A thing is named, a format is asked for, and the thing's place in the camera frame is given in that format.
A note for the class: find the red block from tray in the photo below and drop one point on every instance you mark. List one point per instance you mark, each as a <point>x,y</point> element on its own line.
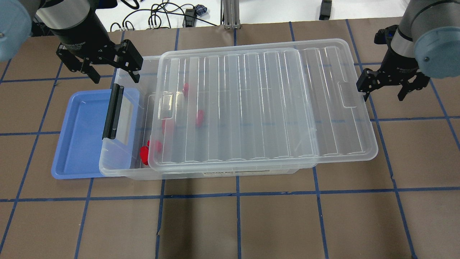
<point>168,126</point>

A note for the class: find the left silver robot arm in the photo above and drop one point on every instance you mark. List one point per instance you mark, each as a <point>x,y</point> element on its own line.
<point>17,15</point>

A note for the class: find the red block in box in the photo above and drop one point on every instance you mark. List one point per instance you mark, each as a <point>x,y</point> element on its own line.
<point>185,90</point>
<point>143,153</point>
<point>200,117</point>
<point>155,146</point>

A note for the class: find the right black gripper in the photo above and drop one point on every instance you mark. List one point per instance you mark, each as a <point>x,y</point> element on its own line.
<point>400,66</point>

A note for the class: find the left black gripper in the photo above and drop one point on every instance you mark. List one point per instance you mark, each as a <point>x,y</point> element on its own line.
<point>82,40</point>

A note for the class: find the black box latch handle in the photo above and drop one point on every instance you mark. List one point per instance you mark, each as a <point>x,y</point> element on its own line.
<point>113,112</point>

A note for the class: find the blue plastic tray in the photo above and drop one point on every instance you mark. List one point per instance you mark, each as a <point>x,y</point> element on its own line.
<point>81,151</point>

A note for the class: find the clear plastic box lid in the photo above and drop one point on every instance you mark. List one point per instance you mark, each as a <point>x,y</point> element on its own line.
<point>344,130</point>

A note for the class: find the clear plastic storage box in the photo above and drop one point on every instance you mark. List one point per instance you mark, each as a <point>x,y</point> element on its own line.
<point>143,136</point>

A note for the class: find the black power adapter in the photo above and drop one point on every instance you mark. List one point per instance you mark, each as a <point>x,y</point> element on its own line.
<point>325,10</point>

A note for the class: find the aluminium frame post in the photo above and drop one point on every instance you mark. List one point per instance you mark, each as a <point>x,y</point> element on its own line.
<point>230,14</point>

